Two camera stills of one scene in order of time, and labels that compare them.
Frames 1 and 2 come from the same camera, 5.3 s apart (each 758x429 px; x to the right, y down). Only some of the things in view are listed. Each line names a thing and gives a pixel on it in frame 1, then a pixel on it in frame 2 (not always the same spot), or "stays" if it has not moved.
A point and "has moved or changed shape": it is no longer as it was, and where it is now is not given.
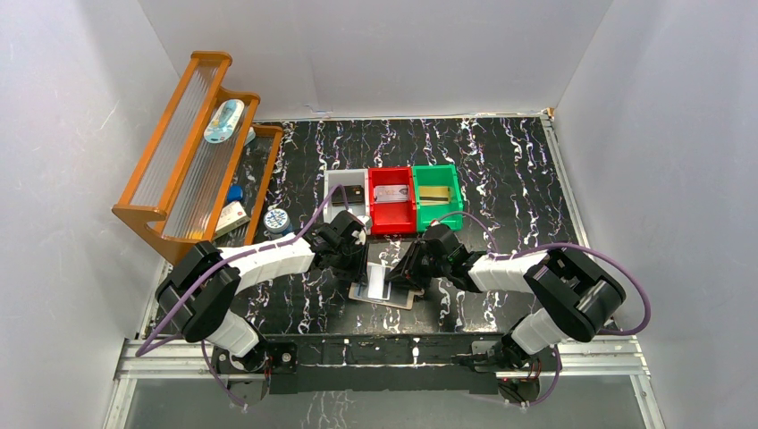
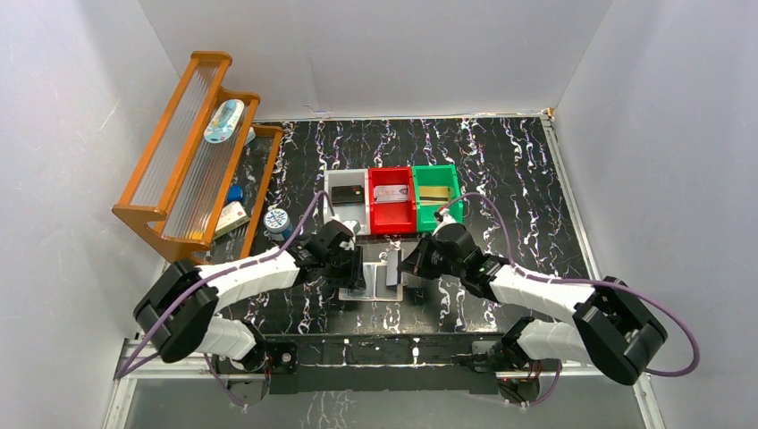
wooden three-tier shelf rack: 209,180 stays
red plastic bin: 392,217 stays
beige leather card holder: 400,297 has moved or changed shape
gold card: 428,198 stays
